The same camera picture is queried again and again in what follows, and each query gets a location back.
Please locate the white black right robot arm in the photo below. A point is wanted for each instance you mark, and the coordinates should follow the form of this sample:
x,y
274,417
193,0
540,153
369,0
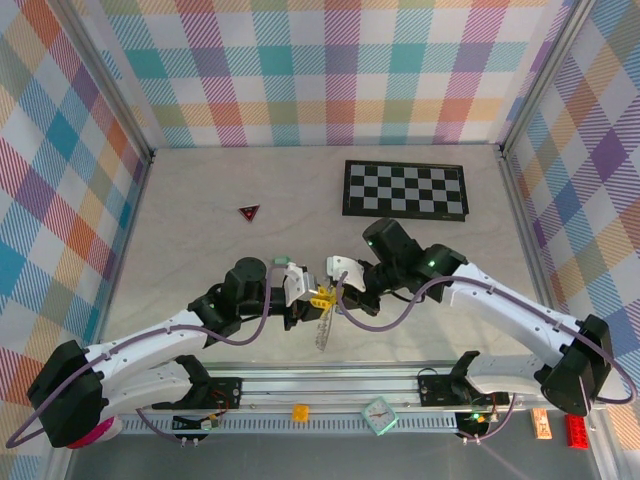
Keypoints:
x,y
515,305

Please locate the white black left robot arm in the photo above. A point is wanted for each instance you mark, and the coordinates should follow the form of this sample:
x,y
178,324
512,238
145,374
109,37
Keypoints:
x,y
150,340

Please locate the black white chessboard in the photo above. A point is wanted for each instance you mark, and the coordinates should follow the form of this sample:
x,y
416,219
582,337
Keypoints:
x,y
405,190

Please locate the black red triangular token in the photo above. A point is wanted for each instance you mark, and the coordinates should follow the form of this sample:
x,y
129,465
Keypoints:
x,y
249,212

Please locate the yellow toy brick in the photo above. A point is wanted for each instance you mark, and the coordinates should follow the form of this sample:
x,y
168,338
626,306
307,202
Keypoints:
x,y
301,412

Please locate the teal square clock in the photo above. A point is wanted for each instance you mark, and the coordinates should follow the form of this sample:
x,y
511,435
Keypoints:
x,y
379,415

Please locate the pink dome lid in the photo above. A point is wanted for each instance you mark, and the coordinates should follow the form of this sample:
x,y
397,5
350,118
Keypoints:
x,y
102,435

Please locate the red toy brick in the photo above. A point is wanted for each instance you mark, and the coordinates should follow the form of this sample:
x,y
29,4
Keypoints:
x,y
577,432

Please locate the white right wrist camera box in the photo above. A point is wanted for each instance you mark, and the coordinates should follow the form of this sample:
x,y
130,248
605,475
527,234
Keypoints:
x,y
347,270

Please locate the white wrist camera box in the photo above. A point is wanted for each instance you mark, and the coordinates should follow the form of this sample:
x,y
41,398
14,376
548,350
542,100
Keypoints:
x,y
347,270
297,280

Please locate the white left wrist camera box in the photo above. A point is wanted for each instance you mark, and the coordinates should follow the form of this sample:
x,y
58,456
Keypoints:
x,y
297,280

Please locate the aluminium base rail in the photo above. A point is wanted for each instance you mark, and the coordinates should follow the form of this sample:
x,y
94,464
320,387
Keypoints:
x,y
325,387

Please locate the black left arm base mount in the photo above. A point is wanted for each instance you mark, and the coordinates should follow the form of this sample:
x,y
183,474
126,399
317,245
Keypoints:
x,y
225,392

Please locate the aluminium side rail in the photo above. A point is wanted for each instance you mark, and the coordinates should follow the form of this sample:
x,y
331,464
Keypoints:
x,y
125,250
531,250

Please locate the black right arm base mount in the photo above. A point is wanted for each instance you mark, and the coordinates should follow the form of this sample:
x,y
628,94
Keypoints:
x,y
435,392

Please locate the aluminium frame post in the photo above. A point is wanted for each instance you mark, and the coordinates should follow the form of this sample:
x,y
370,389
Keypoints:
x,y
61,465
111,82
607,460
545,75

